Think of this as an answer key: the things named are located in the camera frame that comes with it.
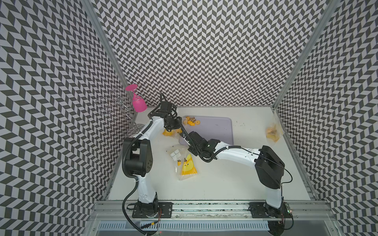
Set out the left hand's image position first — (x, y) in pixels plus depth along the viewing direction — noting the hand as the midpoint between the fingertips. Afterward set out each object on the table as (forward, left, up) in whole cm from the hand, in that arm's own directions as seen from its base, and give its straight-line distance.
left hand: (181, 125), depth 93 cm
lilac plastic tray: (+5, -25, -10) cm, 28 cm away
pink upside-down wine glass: (+11, +27, +9) cm, 31 cm away
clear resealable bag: (-3, -59, -1) cm, 59 cm away
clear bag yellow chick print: (-21, -3, -7) cm, 23 cm away
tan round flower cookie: (+11, -10, -11) cm, 18 cm away
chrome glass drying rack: (+18, +42, +3) cm, 46 cm away
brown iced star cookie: (+13, -7, -9) cm, 17 cm away
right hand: (-11, -9, -2) cm, 14 cm away
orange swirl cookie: (+14, -3, -10) cm, 17 cm away
